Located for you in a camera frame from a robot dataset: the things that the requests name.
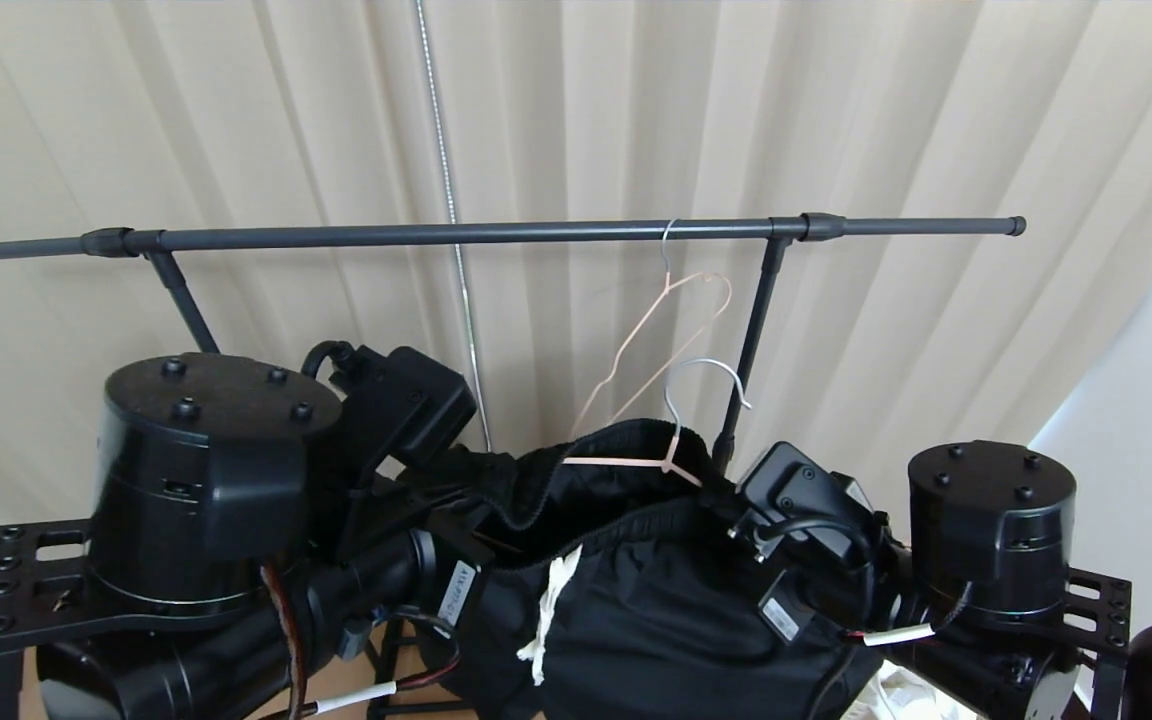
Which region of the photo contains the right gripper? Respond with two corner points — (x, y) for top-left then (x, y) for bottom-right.
(758, 565), (897, 646)

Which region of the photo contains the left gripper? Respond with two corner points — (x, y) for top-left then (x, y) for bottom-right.
(311, 512), (492, 651)

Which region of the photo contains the black garment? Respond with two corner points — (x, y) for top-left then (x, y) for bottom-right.
(416, 418), (882, 720)

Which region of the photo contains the pink clothes hanger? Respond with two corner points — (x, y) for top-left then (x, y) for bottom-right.
(568, 217), (734, 441)
(563, 358), (752, 489)

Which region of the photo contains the black clothes rack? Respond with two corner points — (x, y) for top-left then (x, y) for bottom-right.
(0, 212), (1027, 720)

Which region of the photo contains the white printed garment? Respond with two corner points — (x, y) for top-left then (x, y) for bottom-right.
(856, 663), (949, 720)

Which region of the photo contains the thin grey curtain wand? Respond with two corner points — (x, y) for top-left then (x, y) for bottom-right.
(414, 0), (493, 453)

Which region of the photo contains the beige curtain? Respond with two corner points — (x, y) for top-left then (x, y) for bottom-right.
(0, 0), (1152, 531)

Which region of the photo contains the black cable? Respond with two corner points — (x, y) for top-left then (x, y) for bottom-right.
(301, 340), (357, 381)
(748, 515), (877, 601)

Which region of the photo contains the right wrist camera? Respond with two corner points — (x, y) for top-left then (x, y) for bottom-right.
(731, 440), (882, 576)

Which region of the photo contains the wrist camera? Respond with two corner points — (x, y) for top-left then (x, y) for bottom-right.
(301, 340), (477, 501)
(731, 440), (882, 576)

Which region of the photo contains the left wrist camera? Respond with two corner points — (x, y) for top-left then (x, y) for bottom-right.
(301, 340), (477, 501)

